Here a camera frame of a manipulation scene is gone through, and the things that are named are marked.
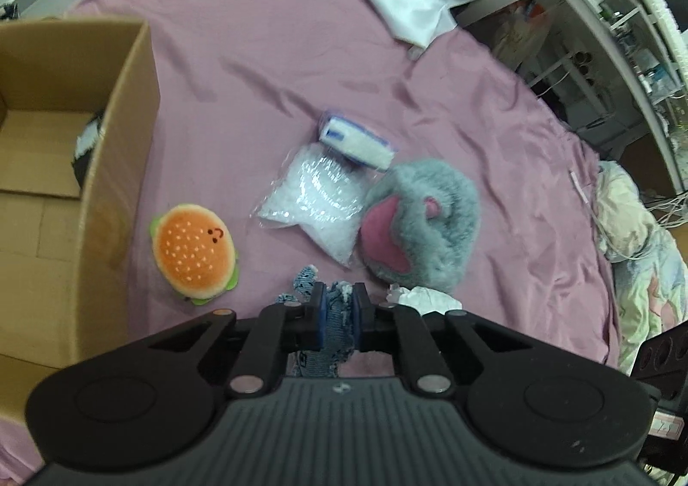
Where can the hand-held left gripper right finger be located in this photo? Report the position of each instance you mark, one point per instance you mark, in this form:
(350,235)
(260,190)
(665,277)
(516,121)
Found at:
(356,322)

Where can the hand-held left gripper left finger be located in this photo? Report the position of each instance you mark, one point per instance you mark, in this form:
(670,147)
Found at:
(321,322)

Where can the blue and white knitted cloth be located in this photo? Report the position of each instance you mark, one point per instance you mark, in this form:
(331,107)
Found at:
(336,327)

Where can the brown cardboard box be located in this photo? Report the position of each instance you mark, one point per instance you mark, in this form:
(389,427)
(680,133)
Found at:
(115,169)

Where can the black and white soft item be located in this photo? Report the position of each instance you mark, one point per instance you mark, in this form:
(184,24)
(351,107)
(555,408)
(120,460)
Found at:
(88,142)

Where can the white crumpled cloth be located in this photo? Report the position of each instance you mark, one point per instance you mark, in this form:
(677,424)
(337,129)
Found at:
(430,299)

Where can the floral pastel blanket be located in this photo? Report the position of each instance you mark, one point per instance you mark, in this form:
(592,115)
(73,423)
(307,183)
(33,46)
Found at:
(639,260)

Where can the grey furry hat pink ears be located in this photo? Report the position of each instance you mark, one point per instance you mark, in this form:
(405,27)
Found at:
(430,244)

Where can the clear bag of white filling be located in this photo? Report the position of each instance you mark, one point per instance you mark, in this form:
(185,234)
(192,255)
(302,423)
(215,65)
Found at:
(312,195)

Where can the burger plush toy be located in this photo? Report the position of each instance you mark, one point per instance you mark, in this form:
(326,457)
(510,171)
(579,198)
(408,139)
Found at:
(193,249)

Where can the white pack with blue label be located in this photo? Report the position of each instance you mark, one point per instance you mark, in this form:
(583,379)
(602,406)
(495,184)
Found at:
(357,144)

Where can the pink bed sheet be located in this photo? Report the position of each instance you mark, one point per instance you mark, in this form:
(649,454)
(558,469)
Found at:
(258,61)

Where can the translucent plastic bag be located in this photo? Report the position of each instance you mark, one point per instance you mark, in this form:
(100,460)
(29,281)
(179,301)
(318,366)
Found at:
(518,31)

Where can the white metal shelf rack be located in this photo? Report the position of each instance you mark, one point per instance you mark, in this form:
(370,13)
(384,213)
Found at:
(596,23)

